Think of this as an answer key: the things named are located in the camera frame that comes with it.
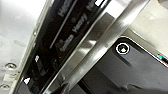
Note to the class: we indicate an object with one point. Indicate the open black dishwasher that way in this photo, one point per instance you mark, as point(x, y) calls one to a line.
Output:
point(66, 36)

